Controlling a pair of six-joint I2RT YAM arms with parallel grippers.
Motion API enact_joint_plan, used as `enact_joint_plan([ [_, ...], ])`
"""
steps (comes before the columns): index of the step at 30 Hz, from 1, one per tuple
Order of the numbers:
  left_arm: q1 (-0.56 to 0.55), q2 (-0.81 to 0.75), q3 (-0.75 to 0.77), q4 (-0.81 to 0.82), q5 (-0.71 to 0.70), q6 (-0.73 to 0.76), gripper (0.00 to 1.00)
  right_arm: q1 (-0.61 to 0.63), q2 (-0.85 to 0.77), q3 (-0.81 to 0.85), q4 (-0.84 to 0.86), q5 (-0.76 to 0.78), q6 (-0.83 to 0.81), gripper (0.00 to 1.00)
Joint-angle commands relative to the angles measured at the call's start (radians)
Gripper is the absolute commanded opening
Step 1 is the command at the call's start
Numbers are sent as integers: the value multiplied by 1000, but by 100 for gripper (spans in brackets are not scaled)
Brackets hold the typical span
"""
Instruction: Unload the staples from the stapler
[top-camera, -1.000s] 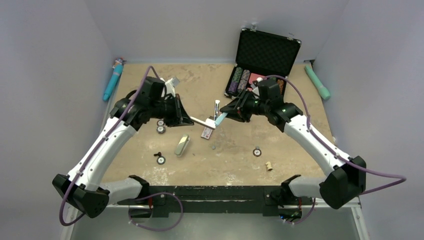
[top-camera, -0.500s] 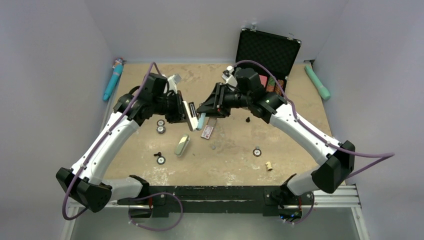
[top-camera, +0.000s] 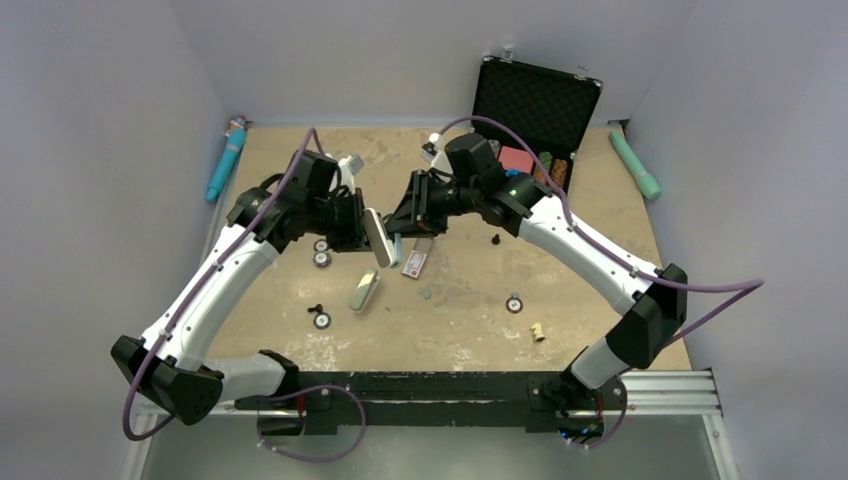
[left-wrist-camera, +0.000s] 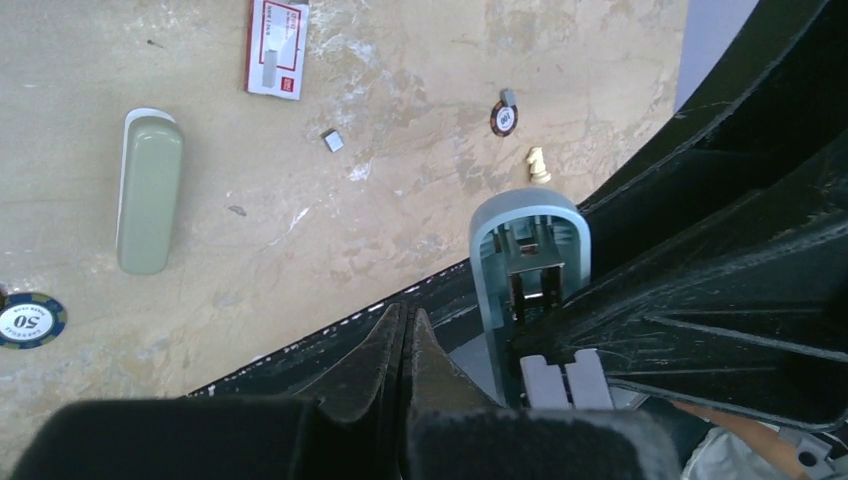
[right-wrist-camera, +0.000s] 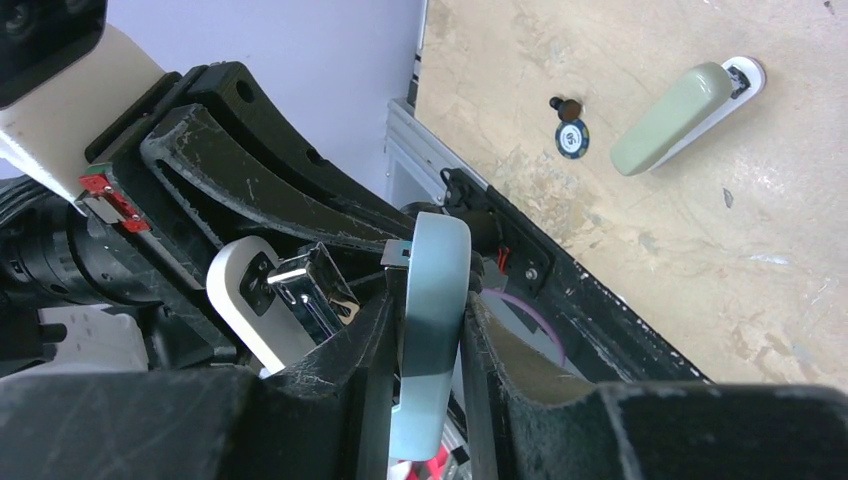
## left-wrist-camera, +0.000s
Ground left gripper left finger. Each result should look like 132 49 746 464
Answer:
12 304 408 479

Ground red staple box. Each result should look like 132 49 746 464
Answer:
244 0 310 101

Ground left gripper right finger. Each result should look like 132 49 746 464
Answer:
404 308 681 479

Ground grey staple strip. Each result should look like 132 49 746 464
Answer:
500 88 516 107
322 129 344 153

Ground black white poker chip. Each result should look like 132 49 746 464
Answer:
1 292 68 350

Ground cream chess piece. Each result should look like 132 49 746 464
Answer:
525 146 552 184

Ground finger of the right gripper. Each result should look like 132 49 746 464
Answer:
511 136 847 430

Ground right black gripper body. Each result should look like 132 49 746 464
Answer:
580 1 847 278

